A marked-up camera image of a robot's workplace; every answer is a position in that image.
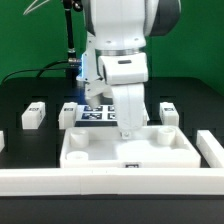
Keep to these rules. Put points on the white left obstacle wall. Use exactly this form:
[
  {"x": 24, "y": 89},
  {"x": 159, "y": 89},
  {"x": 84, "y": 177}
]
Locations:
[{"x": 2, "y": 141}]

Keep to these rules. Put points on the white marker base plate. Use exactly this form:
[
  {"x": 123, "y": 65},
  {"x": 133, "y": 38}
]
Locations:
[{"x": 101, "y": 113}]

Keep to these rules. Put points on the white obstacle wall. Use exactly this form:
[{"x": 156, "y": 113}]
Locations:
[
  {"x": 2, "y": 141},
  {"x": 210, "y": 148},
  {"x": 115, "y": 181}
]

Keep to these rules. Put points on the white right obstacle wall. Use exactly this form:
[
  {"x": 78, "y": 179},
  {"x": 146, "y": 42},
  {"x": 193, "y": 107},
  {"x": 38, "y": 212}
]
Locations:
[{"x": 210, "y": 148}]

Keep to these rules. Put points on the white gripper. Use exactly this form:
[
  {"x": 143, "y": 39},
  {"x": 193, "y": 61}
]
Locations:
[{"x": 128, "y": 99}]

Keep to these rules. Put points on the white front obstacle wall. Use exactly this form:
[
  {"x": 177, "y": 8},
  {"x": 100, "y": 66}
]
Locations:
[{"x": 115, "y": 181}]

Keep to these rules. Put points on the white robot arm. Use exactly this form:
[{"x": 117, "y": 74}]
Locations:
[{"x": 120, "y": 28}]

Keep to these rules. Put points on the black post with connector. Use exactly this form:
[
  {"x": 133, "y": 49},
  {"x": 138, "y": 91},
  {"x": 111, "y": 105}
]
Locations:
[{"x": 73, "y": 62}]

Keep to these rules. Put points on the white desk top tray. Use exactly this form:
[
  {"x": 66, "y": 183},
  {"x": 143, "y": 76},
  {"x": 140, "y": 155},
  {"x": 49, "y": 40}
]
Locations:
[{"x": 150, "y": 147}]

